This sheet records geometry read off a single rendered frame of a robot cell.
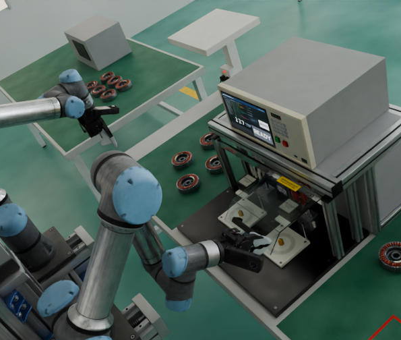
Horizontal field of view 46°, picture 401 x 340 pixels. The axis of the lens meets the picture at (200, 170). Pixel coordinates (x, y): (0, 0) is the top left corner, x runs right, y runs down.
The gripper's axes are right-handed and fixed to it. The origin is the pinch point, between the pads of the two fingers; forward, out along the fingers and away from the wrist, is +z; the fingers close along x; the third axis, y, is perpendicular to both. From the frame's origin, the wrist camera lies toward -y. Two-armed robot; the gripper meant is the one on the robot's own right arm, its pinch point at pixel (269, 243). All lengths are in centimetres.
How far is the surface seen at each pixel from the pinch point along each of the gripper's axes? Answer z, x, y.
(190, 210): 18, 23, 68
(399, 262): 42.4, 5.9, -18.9
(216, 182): 34, 14, 72
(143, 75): 66, -8, 213
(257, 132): 17.2, -24.3, 32.9
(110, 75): 52, -2, 238
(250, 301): 7.4, 30.7, 10.5
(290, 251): 25.5, 15.9, 12.7
